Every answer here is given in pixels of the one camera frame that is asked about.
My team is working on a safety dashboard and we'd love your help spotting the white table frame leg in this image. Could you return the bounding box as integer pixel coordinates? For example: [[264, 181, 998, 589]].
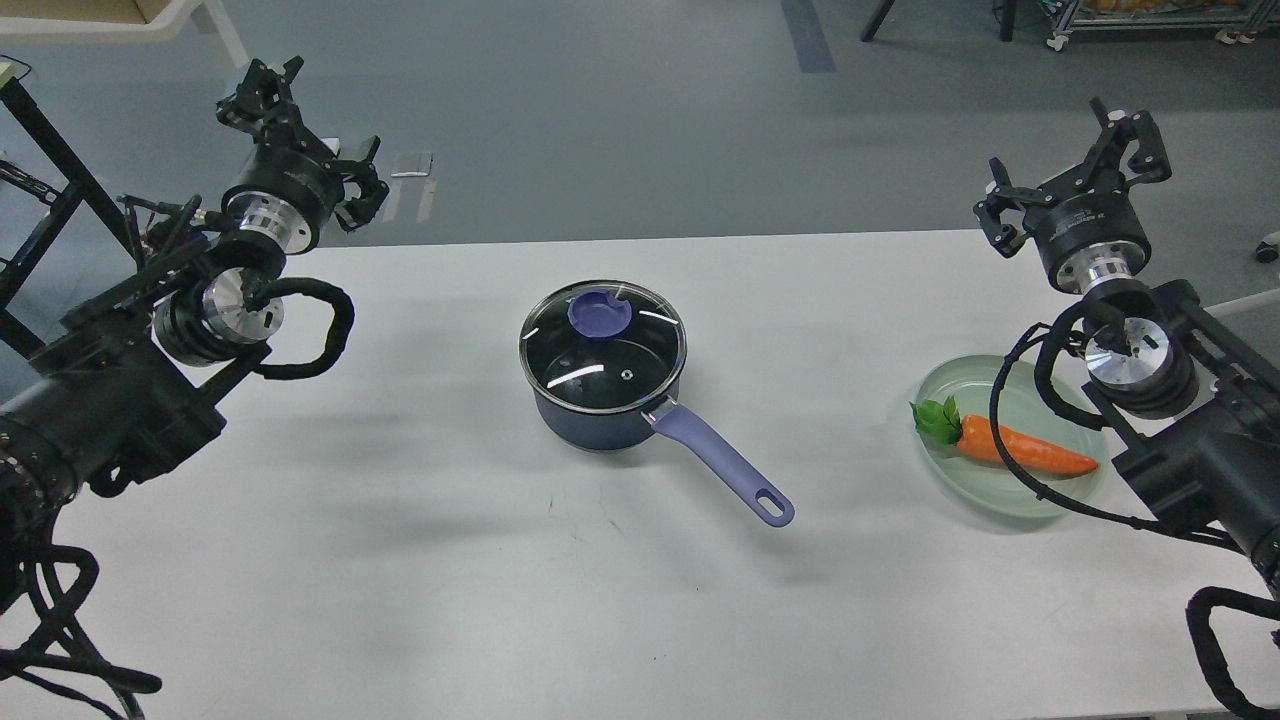
[[1, 1, 250, 69]]

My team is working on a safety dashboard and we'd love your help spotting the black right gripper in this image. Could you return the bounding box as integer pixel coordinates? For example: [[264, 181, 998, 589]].
[[973, 97, 1172, 293]]

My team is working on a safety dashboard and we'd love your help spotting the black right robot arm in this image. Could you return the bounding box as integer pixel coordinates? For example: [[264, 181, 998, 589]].
[[973, 97, 1277, 594]]

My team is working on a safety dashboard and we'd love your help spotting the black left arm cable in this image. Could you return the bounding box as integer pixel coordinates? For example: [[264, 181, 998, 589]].
[[244, 277, 356, 382]]

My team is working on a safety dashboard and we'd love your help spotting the glass lid purple knob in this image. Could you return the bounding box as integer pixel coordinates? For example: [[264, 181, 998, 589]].
[[518, 279, 689, 415]]

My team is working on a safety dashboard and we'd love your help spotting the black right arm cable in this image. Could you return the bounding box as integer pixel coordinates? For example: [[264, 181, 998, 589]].
[[988, 300, 1245, 550]]

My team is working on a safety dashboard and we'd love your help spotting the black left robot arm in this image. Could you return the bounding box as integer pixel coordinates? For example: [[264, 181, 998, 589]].
[[3, 56, 389, 719]]

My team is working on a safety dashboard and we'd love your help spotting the orange toy carrot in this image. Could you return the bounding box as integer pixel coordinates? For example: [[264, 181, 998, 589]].
[[909, 397, 1098, 477]]

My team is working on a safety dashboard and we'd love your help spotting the black metal stand frame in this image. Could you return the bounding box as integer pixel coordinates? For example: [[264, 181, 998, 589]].
[[1, 60, 140, 359]]

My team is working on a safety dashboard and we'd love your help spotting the blue saucepan purple handle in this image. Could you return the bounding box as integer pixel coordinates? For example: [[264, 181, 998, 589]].
[[520, 281, 796, 528]]

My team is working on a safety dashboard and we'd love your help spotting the metal wheeled cart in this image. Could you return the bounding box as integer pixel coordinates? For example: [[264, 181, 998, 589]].
[[1041, 1, 1277, 53]]

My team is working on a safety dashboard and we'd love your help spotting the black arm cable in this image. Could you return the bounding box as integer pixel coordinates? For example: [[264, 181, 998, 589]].
[[244, 277, 356, 382], [988, 300, 1245, 550]]

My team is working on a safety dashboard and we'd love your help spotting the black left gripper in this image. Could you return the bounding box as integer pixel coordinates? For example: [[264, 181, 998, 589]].
[[216, 56, 390, 254]]

